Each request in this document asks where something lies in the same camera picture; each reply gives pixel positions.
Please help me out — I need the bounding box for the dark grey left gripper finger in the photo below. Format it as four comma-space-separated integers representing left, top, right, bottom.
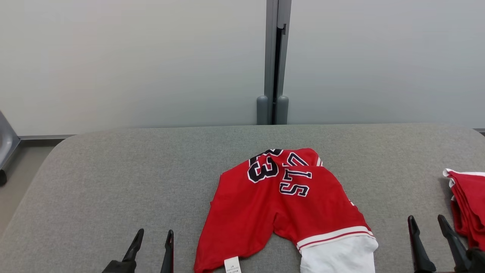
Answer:
160, 229, 174, 273
122, 229, 145, 262

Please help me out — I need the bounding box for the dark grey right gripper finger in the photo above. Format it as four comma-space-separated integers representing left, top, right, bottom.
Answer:
408, 215, 437, 273
438, 215, 472, 272

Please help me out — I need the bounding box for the folded red garment stack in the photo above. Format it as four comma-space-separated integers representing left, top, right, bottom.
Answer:
443, 168, 485, 251

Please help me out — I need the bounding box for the red jersey with white sleeves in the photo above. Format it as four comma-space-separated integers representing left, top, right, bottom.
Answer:
194, 148, 379, 273

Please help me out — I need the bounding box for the grey fabric upholstered bench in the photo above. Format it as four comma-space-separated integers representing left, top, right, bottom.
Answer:
0, 123, 485, 273

